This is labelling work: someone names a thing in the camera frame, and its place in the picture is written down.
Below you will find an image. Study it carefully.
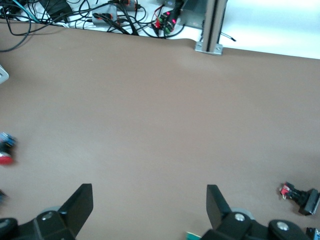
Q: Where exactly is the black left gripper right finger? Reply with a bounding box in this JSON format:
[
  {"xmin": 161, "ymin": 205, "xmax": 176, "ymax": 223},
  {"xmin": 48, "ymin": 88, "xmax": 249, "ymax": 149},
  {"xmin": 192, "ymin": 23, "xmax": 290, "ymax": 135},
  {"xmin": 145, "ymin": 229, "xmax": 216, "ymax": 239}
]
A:
[{"xmin": 201, "ymin": 184, "xmax": 311, "ymax": 240}]

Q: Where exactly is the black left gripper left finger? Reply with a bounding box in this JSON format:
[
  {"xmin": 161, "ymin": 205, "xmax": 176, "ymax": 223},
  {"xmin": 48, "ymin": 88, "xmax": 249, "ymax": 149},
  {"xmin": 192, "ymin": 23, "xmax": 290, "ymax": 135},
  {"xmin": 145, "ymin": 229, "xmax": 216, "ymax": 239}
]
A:
[{"xmin": 0, "ymin": 183, "xmax": 94, "ymax": 240}]

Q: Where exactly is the red mushroom button blue block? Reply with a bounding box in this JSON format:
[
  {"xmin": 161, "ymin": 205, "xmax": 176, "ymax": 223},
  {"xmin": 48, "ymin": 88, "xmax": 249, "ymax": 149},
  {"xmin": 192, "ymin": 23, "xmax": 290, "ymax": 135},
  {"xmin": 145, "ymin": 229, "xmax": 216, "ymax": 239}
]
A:
[{"xmin": 0, "ymin": 132, "xmax": 19, "ymax": 168}]

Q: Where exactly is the brown table mat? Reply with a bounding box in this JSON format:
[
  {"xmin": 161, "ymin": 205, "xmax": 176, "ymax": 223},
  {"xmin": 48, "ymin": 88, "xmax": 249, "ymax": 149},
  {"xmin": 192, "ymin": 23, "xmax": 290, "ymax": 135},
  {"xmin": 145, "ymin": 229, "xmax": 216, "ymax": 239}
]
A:
[{"xmin": 0, "ymin": 21, "xmax": 320, "ymax": 240}]

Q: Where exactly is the grey electronics box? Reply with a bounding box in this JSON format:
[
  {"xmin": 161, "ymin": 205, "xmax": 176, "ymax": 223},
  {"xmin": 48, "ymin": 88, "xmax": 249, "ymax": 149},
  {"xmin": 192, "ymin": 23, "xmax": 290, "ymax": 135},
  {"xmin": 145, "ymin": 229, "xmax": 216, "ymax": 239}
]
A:
[{"xmin": 90, "ymin": 4, "xmax": 119, "ymax": 26}]

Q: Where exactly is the red green connector cluster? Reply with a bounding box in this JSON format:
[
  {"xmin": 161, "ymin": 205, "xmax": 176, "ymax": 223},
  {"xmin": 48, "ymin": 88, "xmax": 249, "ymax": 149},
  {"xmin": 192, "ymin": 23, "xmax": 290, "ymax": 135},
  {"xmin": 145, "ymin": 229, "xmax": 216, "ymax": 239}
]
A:
[{"xmin": 151, "ymin": 9, "xmax": 181, "ymax": 35}]

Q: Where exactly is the black power adapter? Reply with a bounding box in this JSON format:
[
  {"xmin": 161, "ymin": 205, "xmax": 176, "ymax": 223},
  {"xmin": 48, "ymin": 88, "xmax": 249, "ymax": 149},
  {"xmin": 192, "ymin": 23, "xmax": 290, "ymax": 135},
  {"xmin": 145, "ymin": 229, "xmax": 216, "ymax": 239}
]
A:
[{"xmin": 39, "ymin": 0, "xmax": 74, "ymax": 19}]

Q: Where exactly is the metal controller box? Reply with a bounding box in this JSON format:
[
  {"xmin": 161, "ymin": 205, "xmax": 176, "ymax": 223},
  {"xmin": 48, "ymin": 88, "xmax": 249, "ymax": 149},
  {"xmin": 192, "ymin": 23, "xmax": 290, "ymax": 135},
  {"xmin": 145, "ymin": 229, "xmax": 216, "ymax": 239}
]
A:
[{"xmin": 179, "ymin": 0, "xmax": 209, "ymax": 29}]

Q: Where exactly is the green load switch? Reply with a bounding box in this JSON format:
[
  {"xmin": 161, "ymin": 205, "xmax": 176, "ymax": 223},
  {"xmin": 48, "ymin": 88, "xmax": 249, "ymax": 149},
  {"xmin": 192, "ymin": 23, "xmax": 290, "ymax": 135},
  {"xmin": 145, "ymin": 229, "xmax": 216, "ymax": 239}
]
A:
[{"xmin": 185, "ymin": 231, "xmax": 203, "ymax": 240}]

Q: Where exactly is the black switch with red end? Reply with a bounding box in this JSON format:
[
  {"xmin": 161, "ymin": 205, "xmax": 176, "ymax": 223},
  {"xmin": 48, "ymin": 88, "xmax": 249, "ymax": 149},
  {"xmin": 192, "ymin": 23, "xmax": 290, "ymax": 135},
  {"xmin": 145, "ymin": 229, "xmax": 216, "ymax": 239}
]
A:
[{"xmin": 278, "ymin": 181, "xmax": 320, "ymax": 217}]

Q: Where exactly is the black looped cable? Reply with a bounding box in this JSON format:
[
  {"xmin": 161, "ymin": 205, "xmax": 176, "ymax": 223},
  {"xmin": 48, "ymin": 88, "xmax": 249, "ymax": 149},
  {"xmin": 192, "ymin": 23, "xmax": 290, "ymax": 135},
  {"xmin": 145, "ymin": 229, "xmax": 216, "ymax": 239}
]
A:
[{"xmin": 0, "ymin": 13, "xmax": 33, "ymax": 53}]

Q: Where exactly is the aluminium profile post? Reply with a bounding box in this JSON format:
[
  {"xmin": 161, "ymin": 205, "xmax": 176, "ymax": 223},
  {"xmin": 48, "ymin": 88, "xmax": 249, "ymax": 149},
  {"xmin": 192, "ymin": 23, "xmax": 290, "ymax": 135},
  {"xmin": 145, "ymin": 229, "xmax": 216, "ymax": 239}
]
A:
[{"xmin": 194, "ymin": 0, "xmax": 227, "ymax": 56}]

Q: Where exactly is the black cable bundle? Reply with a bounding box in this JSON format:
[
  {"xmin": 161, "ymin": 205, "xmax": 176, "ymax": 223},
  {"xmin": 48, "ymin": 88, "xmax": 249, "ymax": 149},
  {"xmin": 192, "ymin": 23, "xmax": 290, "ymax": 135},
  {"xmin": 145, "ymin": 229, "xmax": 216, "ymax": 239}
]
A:
[{"xmin": 0, "ymin": 0, "xmax": 186, "ymax": 40}]

